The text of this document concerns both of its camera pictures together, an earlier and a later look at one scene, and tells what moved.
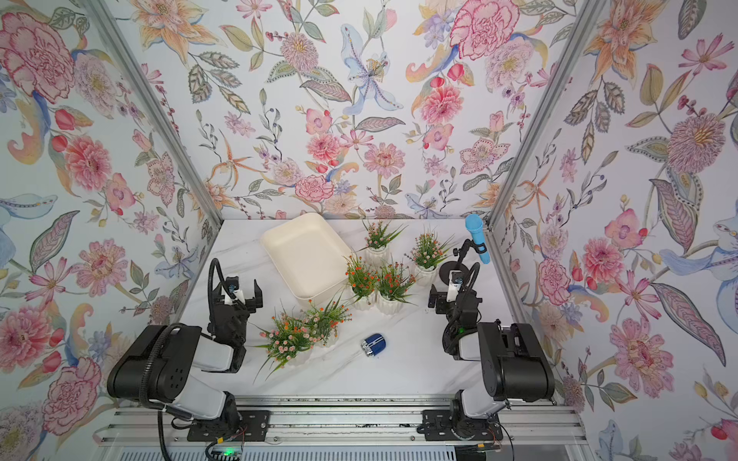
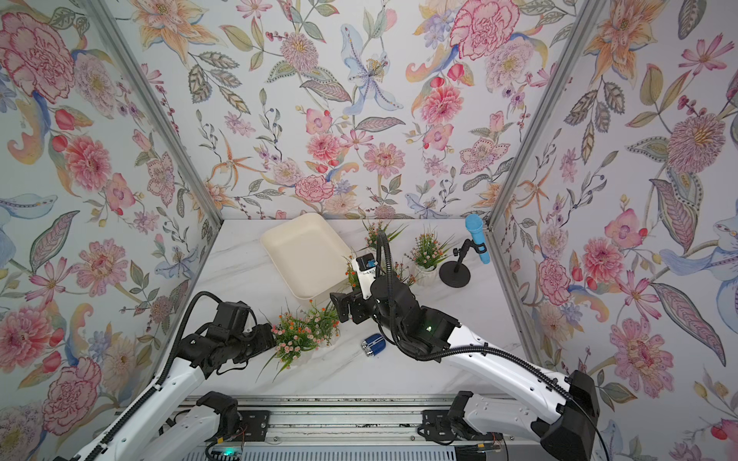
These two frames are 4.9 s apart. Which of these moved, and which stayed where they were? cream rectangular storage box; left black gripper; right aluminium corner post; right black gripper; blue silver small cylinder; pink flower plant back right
Moved: left black gripper; right black gripper
Stayed: pink flower plant back right; cream rectangular storage box; blue silver small cylinder; right aluminium corner post
